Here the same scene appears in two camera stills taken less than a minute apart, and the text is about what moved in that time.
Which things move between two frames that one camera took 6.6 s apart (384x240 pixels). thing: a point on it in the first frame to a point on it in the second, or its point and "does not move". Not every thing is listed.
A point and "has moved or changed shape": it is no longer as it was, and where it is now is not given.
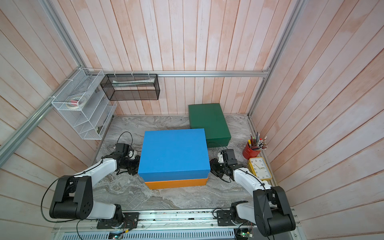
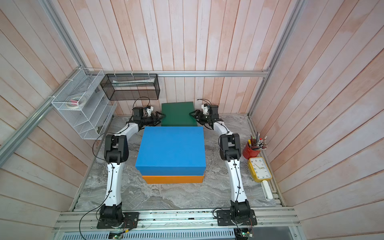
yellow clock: (258, 166) does not move
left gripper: (133, 171) to (154, 120)
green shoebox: (210, 117) has moved or changed shape
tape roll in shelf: (76, 102) does not move
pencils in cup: (257, 143) does not move
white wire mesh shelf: (82, 104) does not move
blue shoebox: (174, 155) has moved or changed shape
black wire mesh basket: (119, 87) does not move
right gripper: (213, 164) to (199, 118)
